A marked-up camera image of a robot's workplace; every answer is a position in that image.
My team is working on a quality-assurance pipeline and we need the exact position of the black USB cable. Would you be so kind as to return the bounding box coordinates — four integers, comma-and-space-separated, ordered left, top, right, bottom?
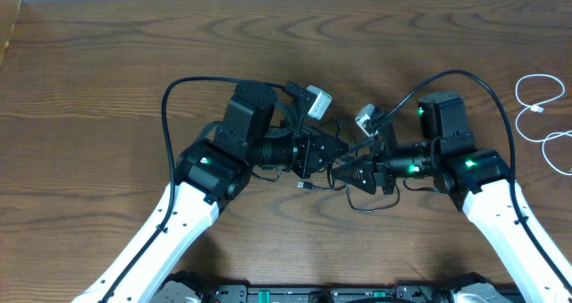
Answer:
297, 117, 401, 214

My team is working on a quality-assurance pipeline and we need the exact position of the left camera black cable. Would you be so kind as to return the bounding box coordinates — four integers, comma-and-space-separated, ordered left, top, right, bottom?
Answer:
97, 75, 296, 303

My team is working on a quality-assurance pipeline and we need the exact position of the right camera black cable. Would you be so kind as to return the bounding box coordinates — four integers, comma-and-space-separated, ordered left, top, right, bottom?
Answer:
379, 69, 572, 295

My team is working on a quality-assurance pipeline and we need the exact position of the camera black cable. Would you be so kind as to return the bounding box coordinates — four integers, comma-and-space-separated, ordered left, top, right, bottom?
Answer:
379, 69, 572, 295
97, 75, 296, 303

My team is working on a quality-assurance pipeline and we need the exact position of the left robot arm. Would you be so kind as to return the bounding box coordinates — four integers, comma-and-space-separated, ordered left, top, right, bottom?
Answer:
76, 79, 348, 302

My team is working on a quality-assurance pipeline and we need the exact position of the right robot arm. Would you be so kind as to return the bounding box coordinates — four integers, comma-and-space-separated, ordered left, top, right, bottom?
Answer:
332, 92, 571, 302

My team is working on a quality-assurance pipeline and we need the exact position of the white USB cable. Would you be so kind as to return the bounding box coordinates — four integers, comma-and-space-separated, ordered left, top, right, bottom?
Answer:
514, 73, 572, 177

